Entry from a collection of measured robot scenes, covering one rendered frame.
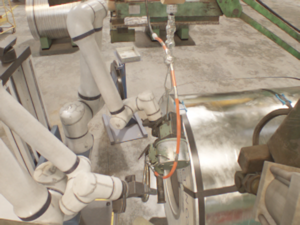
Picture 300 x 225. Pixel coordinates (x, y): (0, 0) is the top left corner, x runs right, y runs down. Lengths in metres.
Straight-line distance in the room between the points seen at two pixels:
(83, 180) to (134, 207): 1.76
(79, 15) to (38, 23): 5.01
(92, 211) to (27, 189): 1.33
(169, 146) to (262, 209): 0.82
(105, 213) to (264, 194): 1.97
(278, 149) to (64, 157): 0.79
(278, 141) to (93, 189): 0.65
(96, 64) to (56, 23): 4.93
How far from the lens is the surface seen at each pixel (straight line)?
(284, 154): 0.36
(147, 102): 1.38
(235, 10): 1.87
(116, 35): 2.08
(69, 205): 0.98
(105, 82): 1.27
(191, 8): 1.80
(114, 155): 3.07
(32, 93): 1.34
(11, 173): 0.90
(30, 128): 0.93
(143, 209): 2.58
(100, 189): 0.90
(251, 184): 0.43
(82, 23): 1.21
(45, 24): 6.19
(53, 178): 1.13
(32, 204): 1.00
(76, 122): 1.48
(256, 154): 0.42
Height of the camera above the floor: 2.19
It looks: 36 degrees down
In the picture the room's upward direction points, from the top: straight up
